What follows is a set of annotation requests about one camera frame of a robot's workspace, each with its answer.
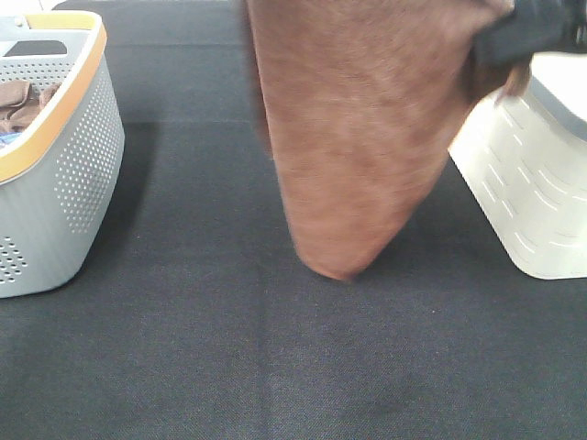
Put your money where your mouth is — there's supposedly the brown cloth in basket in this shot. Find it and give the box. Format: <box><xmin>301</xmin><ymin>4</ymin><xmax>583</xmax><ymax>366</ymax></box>
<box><xmin>1</xmin><ymin>80</ymin><xmax>61</xmax><ymax>135</ymax></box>

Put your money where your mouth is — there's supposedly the blue cloth in basket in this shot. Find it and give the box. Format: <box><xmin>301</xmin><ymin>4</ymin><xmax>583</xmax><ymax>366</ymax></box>
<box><xmin>0</xmin><ymin>132</ymin><xmax>20</xmax><ymax>149</ymax></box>

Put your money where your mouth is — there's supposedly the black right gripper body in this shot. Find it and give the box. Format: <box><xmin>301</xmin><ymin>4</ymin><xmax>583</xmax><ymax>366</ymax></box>
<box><xmin>472</xmin><ymin>0</ymin><xmax>586</xmax><ymax>65</ymax></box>

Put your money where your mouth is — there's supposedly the white plastic storage basket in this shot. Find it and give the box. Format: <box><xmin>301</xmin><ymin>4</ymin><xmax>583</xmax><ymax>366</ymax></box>
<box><xmin>449</xmin><ymin>53</ymin><xmax>586</xmax><ymax>280</ymax></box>

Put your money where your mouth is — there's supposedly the brown towel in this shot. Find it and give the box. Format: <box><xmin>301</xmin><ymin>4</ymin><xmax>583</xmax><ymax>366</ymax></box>
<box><xmin>242</xmin><ymin>1</ymin><xmax>529</xmax><ymax>280</ymax></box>

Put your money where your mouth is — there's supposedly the grey perforated laundry basket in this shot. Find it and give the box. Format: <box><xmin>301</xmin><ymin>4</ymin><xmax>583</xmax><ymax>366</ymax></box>
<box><xmin>1</xmin><ymin>11</ymin><xmax>125</xmax><ymax>298</ymax></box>

